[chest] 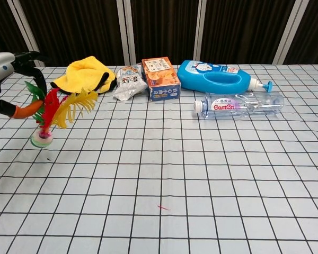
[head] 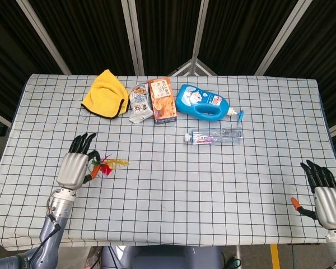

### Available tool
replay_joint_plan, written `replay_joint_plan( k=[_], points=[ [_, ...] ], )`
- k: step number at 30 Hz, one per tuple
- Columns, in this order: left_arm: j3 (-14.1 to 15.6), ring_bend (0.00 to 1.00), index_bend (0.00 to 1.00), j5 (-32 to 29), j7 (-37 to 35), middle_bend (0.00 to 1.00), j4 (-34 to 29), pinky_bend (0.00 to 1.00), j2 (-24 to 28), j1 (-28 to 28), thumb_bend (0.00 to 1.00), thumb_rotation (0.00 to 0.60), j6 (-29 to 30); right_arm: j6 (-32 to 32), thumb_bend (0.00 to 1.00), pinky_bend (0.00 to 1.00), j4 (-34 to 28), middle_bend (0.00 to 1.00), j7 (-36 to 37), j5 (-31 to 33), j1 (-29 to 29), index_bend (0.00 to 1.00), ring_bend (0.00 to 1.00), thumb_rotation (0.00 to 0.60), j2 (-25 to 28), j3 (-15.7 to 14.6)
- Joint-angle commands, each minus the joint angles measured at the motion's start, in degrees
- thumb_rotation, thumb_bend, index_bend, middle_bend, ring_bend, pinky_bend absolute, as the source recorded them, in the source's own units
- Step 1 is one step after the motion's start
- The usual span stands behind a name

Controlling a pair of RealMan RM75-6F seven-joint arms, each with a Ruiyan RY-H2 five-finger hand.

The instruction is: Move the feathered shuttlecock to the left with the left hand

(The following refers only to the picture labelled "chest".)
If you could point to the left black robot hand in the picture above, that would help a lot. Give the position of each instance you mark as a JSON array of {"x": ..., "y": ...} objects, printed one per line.
[{"x": 24, "y": 66}]

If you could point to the small red feather scrap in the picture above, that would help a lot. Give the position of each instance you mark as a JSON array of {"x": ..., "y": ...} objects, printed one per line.
[{"x": 163, "y": 208}]

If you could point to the grey partition frame post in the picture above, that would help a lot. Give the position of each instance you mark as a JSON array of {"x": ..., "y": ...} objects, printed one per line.
[
  {"x": 26, "y": 29},
  {"x": 125, "y": 31},
  {"x": 287, "y": 31},
  {"x": 198, "y": 31}
]

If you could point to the blue detergent bottle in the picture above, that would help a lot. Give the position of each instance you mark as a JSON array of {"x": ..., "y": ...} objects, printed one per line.
[{"x": 214, "y": 78}]

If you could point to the silver snack bag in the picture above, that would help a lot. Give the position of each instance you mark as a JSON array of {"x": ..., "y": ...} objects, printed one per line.
[{"x": 128, "y": 84}]

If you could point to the clear plastic water bottle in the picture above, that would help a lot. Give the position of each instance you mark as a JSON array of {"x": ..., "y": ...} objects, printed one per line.
[{"x": 241, "y": 105}]

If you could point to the yellow microfibre cloth black trim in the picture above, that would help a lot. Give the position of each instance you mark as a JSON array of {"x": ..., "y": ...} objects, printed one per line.
[{"x": 80, "y": 76}]

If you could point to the colourful feather shuttlecock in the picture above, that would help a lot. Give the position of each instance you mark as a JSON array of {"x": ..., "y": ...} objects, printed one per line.
[{"x": 55, "y": 111}]

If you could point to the orange and blue snack box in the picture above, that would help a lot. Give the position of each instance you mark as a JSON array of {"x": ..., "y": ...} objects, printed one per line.
[{"x": 161, "y": 80}]

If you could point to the white checkered tablecloth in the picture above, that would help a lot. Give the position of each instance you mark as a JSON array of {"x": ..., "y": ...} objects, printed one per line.
[{"x": 201, "y": 172}]

